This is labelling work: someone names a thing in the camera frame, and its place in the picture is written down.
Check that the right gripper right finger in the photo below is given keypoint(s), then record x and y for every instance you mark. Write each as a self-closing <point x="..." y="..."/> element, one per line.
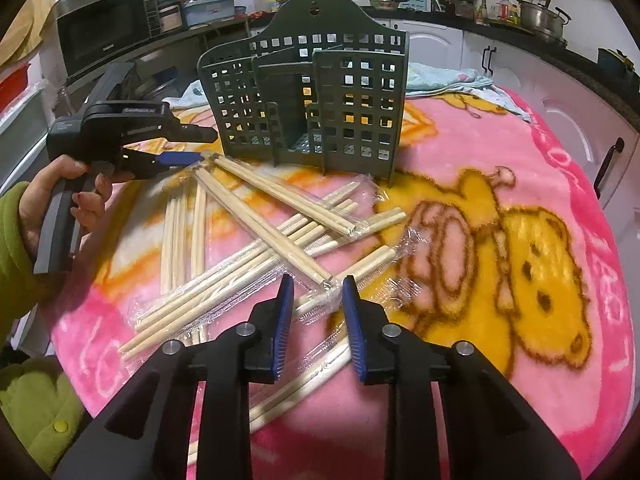
<point x="449" y="408"/>

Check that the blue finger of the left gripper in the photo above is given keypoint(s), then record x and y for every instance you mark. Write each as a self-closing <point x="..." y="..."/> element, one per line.
<point x="178" y="159"/>

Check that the chopstick pair bottom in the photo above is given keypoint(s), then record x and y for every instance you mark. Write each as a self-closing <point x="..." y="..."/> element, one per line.
<point x="299" y="380"/>

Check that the chopstick pair long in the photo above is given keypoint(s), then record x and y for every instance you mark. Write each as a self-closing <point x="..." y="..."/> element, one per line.
<point x="261" y="228"/>

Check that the chopstick pair crossing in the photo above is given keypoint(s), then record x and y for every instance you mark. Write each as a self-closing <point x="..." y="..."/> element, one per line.
<point x="212" y="291"/>

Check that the dark green utensil basket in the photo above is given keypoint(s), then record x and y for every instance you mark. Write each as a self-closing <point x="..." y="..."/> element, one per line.
<point x="322" y="85"/>

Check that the person's left hand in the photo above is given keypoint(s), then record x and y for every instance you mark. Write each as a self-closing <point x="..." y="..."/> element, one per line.
<point x="88" y="207"/>

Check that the black microwave oven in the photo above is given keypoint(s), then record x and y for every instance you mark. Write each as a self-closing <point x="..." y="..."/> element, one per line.
<point x="92" y="32"/>

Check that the blue plastic storage box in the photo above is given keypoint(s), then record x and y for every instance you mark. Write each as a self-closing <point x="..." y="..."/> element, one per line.
<point x="202" y="12"/>

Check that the pink cartoon bear blanket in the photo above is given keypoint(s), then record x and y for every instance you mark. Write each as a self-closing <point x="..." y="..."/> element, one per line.
<point x="504" y="244"/>

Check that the light blue cloth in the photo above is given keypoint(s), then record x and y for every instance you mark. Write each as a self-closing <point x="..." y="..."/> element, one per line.
<point x="424" y="81"/>

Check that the steel cooking pot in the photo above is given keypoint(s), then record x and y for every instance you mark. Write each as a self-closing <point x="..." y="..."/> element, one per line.
<point x="543" y="22"/>

